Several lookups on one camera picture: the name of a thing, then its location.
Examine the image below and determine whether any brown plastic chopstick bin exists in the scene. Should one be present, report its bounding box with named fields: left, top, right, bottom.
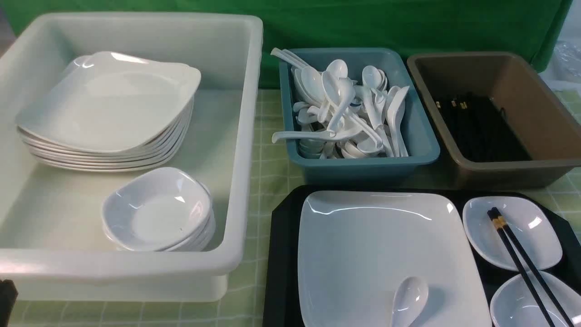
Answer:
left=407, top=51, right=581, bottom=189

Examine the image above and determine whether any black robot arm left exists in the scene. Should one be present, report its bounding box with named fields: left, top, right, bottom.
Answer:
left=0, top=279, right=18, bottom=327

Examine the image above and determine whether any large white square plate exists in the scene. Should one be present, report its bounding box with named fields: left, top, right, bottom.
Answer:
left=297, top=190, right=492, bottom=327

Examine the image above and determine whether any pile of black chopsticks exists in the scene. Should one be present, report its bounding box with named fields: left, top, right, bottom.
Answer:
left=435, top=92, right=532, bottom=162

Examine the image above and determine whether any black serving tray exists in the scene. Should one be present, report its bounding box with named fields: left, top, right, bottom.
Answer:
left=263, top=185, right=581, bottom=327

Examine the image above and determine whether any green backdrop cloth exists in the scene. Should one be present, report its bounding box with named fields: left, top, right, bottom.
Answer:
left=1, top=0, right=572, bottom=89

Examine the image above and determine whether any stack of white square plates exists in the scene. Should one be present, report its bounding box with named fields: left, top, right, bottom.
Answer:
left=15, top=51, right=202, bottom=173

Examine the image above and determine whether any black chopstick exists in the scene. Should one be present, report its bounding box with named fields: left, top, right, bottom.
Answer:
left=487, top=207, right=555, bottom=327
left=496, top=208, right=574, bottom=327

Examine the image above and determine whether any pile of white soup spoons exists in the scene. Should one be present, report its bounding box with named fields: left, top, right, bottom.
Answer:
left=271, top=48, right=410, bottom=159

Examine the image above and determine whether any large white plastic tub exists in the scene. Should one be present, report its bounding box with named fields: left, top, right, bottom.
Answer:
left=0, top=12, right=263, bottom=302

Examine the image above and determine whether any white ceramic soup spoon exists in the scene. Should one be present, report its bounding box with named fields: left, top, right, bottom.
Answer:
left=389, top=277, right=429, bottom=327

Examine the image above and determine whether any white small bowl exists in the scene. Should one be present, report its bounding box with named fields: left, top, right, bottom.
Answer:
left=462, top=195, right=563, bottom=272
left=490, top=271, right=581, bottom=327

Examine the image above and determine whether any green checkered tablecloth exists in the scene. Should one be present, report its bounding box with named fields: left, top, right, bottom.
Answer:
left=8, top=90, right=580, bottom=327

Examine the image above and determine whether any teal plastic cutlery bin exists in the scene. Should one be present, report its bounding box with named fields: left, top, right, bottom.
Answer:
left=286, top=48, right=440, bottom=186

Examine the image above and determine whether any stack of small white bowls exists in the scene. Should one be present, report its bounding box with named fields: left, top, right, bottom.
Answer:
left=101, top=166, right=217, bottom=252

